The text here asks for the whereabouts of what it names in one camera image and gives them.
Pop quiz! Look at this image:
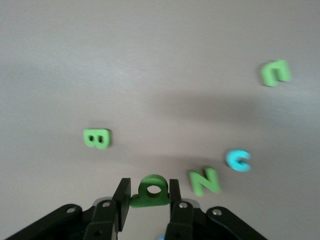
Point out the green letter U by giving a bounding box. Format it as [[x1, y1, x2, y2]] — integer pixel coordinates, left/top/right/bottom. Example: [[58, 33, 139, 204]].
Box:
[[259, 59, 293, 88]]

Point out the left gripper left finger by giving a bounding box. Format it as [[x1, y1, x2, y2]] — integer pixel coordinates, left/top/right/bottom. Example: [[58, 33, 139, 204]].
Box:
[[4, 177, 132, 240]]

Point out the green letter P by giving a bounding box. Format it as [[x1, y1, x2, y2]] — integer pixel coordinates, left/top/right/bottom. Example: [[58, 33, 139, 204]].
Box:
[[129, 174, 171, 208]]

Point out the green letter N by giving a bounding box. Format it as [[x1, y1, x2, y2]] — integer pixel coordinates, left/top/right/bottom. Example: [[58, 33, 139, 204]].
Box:
[[188, 166, 222, 198]]

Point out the teal letter C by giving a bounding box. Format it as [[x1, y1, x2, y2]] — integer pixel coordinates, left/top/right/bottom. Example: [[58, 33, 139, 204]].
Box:
[[224, 148, 252, 173]]

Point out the green letter B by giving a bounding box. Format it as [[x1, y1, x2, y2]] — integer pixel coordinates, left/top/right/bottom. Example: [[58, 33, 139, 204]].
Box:
[[83, 128, 112, 150]]

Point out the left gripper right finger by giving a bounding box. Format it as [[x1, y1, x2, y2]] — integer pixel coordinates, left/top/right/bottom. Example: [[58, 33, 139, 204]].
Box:
[[162, 179, 268, 240]]

